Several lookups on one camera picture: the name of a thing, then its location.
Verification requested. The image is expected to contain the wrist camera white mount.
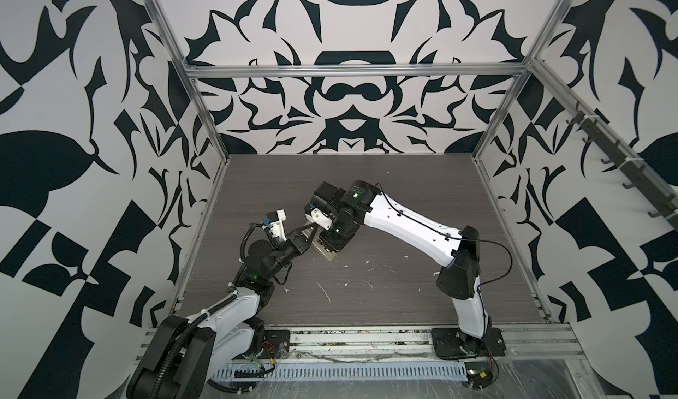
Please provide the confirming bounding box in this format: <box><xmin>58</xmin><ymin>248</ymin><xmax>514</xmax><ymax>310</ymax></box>
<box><xmin>304</xmin><ymin>203</ymin><xmax>334</xmax><ymax>231</ymax></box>
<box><xmin>262</xmin><ymin>209</ymin><xmax>286</xmax><ymax>246</ymax></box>

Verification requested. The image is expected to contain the aluminium cage frame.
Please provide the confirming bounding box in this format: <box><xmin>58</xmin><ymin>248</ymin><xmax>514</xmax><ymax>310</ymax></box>
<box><xmin>131</xmin><ymin>0</ymin><xmax>678</xmax><ymax>326</ymax></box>

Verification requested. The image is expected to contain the grey wall hook rail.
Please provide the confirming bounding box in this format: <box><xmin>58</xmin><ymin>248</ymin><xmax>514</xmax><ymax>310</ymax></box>
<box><xmin>566</xmin><ymin>101</ymin><xmax>678</xmax><ymax>219</ymax></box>

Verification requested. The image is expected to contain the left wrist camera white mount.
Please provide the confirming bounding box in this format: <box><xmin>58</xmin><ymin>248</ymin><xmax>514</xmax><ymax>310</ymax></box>
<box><xmin>262</xmin><ymin>209</ymin><xmax>286</xmax><ymax>246</ymax></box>

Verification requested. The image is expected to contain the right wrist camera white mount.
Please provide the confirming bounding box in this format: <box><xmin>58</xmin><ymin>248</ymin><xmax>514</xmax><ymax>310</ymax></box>
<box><xmin>304</xmin><ymin>203</ymin><xmax>334</xmax><ymax>231</ymax></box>

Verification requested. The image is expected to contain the small green circuit board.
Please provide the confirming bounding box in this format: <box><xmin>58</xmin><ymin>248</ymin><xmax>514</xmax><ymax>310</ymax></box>
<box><xmin>463</xmin><ymin>367</ymin><xmax>498</xmax><ymax>391</ymax></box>

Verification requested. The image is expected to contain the black corrugated cable conduit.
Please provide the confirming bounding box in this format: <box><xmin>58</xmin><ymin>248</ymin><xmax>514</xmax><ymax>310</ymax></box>
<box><xmin>147</xmin><ymin>292</ymin><xmax>239</xmax><ymax>399</ymax></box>

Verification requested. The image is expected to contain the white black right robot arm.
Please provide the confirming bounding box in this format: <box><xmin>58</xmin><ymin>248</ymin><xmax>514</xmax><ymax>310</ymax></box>
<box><xmin>305</xmin><ymin>180</ymin><xmax>506</xmax><ymax>360</ymax></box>

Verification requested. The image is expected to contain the white remote control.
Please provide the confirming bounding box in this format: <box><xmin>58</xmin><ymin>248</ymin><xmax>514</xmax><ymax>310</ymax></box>
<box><xmin>314</xmin><ymin>229</ymin><xmax>338</xmax><ymax>261</ymax></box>

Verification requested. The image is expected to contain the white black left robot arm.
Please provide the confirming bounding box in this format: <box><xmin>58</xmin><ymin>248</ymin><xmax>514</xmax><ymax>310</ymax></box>
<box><xmin>125</xmin><ymin>224</ymin><xmax>319</xmax><ymax>398</ymax></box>

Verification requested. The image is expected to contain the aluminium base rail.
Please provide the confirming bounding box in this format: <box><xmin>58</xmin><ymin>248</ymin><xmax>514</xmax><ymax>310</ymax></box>
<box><xmin>137</xmin><ymin>323</ymin><xmax>584</xmax><ymax>363</ymax></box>

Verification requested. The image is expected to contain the white slotted cable duct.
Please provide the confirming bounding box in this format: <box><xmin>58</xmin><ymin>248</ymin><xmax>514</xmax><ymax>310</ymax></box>
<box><xmin>212</xmin><ymin>361</ymin><xmax>468</xmax><ymax>382</ymax></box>

